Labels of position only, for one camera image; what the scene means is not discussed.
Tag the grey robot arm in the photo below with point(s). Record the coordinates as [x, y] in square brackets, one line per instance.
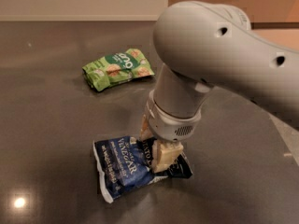
[203, 46]

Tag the green snack bag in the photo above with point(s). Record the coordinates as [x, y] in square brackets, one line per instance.
[117, 68]

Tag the blue kettle chip bag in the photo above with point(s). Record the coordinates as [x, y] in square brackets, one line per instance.
[124, 164]

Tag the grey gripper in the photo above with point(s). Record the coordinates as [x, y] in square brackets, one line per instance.
[169, 124]

